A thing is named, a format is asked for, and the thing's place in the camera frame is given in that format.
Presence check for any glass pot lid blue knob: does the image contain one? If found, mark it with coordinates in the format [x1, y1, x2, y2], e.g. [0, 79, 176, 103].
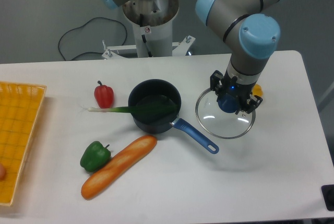
[195, 88, 256, 139]

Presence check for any green onion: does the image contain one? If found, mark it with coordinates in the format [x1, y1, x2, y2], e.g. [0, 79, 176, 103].
[82, 103, 178, 114]

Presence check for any green bell pepper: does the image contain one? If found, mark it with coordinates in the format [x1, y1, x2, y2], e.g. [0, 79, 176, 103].
[80, 141, 111, 172]

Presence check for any egg in basket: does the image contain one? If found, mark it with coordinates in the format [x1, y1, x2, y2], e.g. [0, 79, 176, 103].
[0, 163, 6, 180]

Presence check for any dark blue saucepan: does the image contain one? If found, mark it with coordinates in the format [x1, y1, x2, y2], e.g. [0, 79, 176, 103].
[128, 79, 219, 154]

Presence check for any black cable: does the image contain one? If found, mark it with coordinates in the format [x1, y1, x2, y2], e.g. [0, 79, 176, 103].
[57, 16, 128, 61]

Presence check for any yellow woven basket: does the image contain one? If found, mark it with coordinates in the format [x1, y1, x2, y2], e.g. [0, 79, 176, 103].
[1, 81, 46, 206]

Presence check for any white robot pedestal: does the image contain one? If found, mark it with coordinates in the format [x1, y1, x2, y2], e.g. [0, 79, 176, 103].
[101, 0, 196, 60]

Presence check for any black object table edge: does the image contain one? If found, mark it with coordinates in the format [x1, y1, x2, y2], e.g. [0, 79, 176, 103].
[321, 184, 334, 211]

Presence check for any yellow bell pepper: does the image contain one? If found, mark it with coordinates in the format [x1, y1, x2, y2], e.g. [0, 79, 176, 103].
[252, 84, 264, 97]

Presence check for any baguette bread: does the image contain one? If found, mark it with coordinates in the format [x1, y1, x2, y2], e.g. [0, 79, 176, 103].
[81, 135, 158, 200]

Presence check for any red bell pepper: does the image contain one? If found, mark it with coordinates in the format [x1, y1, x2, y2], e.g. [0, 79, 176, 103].
[93, 80, 114, 109]

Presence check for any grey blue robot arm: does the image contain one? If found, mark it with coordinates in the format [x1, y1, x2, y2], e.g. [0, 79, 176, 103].
[103, 0, 281, 114]

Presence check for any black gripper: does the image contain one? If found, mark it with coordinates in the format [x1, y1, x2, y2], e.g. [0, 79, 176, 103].
[210, 70, 263, 114]

